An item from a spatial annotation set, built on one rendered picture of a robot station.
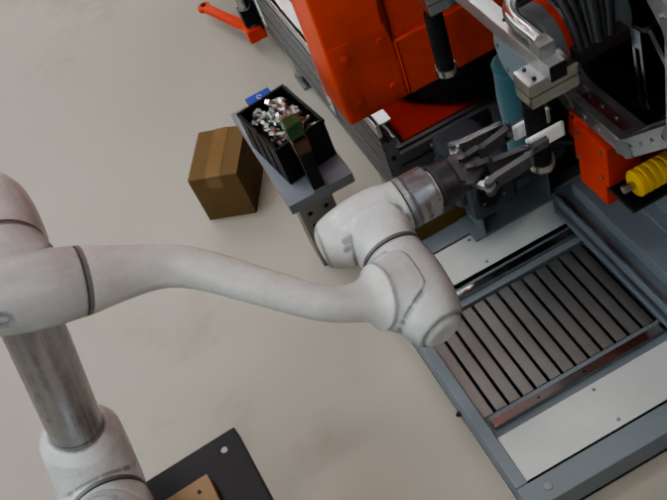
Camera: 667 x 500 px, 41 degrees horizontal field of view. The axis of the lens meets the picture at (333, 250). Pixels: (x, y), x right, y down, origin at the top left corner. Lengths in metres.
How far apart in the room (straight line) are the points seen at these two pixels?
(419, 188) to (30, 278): 0.61
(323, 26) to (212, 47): 1.63
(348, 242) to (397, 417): 0.89
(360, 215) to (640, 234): 0.91
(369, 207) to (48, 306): 0.51
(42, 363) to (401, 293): 0.60
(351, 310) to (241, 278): 0.17
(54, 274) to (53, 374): 0.35
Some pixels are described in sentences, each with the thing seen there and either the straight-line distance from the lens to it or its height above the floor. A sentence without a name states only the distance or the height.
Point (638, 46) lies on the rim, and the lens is 1.82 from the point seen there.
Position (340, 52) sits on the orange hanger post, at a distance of 2.01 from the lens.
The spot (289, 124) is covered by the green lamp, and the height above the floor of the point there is 0.66.
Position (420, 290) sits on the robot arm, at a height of 0.86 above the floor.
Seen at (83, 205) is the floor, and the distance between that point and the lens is 3.17.
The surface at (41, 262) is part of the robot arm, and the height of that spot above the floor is 1.12.
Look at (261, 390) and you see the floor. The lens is 2.38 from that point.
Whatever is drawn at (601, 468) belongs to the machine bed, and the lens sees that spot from 2.00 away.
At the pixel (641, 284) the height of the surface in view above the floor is 0.16.
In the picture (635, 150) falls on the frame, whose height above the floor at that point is 0.63.
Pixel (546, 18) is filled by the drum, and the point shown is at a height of 0.91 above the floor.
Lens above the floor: 1.88
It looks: 46 degrees down
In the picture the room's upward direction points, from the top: 24 degrees counter-clockwise
